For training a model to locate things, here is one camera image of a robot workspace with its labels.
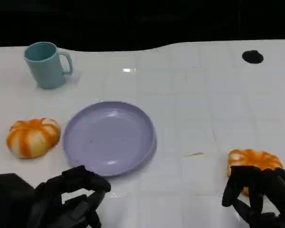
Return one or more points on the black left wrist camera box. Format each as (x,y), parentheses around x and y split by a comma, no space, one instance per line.
(9,190)

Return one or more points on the orange and white toy bread roll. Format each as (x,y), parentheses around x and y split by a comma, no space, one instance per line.
(254,158)
(33,140)

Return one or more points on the lilac plate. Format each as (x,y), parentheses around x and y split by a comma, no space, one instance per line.
(109,137)

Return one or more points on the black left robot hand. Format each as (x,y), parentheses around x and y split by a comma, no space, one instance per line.
(73,178)

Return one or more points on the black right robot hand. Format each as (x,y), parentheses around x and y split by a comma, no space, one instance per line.
(275,190)

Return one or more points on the black round table grommet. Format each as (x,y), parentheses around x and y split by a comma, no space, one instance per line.
(252,57)

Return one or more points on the pale green mug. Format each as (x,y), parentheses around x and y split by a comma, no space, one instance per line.
(47,71)

